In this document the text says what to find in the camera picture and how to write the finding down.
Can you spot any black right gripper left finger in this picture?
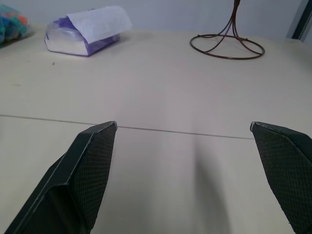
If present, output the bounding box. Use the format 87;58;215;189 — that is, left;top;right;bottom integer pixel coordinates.
4;120;118;234

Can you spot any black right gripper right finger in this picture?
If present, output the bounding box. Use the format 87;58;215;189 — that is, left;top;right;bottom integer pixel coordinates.
250;121;312;234

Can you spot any purple tissue pack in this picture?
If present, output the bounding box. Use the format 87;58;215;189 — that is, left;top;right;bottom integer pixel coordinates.
43;5;133;58

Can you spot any bag of colourful items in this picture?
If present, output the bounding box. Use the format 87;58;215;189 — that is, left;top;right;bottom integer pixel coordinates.
0;4;32;47

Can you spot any brown wire stand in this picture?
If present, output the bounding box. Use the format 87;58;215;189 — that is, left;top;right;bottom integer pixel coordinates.
189;0;266;59

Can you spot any dark metal frame post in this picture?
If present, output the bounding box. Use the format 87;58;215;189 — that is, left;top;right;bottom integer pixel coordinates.
291;0;312;42

